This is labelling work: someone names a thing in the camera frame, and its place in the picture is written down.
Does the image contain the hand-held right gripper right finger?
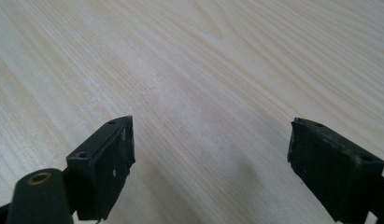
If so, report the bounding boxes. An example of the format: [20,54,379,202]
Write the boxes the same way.
[287,117,384,224]

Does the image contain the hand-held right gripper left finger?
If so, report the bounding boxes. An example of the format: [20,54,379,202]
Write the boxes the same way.
[65,115,136,222]

